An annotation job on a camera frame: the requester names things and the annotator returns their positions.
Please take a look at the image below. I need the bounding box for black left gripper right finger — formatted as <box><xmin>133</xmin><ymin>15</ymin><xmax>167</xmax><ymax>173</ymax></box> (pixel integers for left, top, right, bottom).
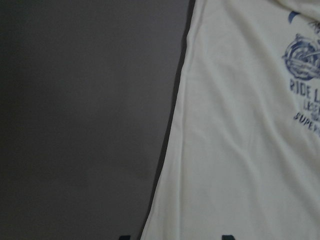
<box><xmin>221</xmin><ymin>234</ymin><xmax>236</xmax><ymax>240</ymax></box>

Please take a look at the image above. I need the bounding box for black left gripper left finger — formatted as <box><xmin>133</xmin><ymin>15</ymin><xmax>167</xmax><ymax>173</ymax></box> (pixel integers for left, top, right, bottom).
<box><xmin>118</xmin><ymin>235</ymin><xmax>131</xmax><ymax>240</ymax></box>

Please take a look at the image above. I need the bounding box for cream long-sleeve printed shirt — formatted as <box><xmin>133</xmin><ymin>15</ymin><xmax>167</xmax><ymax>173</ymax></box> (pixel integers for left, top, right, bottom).
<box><xmin>141</xmin><ymin>0</ymin><xmax>320</xmax><ymax>240</ymax></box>

